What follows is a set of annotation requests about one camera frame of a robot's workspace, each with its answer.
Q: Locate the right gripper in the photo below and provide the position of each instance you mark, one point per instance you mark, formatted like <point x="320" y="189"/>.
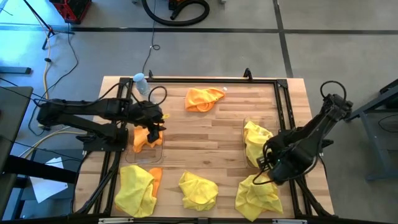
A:
<point x="289" y="161"/>

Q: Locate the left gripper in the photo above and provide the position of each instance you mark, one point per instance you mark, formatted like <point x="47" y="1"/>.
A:
<point x="144" y="113"/>

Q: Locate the orange microfiber towel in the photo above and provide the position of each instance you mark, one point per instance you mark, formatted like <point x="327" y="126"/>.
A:
<point x="157" y="180"/>
<point x="140" y="140"/>
<point x="200" y="99"/>

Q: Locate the yellow microfiber towel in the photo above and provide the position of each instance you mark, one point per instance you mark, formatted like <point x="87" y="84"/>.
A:
<point x="255" y="140"/>
<point x="258" y="199"/>
<point x="133" y="193"/>
<point x="199" y="191"/>

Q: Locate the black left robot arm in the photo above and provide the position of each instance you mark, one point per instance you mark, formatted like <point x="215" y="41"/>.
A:
<point x="77" y="107"/>

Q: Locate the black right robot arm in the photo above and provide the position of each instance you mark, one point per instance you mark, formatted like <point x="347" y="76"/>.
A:
<point x="326" y="121"/>

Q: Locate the clear spray bottle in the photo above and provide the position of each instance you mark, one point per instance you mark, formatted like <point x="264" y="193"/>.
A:
<point x="141" y="84"/>

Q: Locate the white paper sheet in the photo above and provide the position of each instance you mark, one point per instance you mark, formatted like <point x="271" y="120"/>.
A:
<point x="46" y="186"/>

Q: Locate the black floor beam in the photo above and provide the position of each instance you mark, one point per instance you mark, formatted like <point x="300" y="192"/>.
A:
<point x="37" y="169"/>

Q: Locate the black overhead gantry bar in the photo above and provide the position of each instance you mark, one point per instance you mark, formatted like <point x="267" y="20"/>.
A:
<point x="62" y="221"/>

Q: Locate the grey desk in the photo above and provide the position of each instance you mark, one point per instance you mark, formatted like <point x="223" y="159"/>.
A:
<point x="12" y="124"/>

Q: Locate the red and black case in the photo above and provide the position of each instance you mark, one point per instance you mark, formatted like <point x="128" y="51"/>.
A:
<point x="71" y="9"/>

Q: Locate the black tripod stand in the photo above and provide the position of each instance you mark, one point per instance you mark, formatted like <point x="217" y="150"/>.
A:
<point x="46" y="29"/>

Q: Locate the short black bar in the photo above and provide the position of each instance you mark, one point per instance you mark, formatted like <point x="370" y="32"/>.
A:
<point x="15" y="70"/>

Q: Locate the black arched frame clip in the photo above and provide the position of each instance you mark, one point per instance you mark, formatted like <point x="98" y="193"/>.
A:
<point x="247" y="74"/>
<point x="150" y="74"/>

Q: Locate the black table frame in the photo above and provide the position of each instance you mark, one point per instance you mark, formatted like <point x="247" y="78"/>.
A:
<point x="202" y="81"/>

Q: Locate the blue-grey table frame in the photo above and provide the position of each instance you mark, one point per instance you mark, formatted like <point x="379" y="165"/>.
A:
<point x="370" y="146"/>

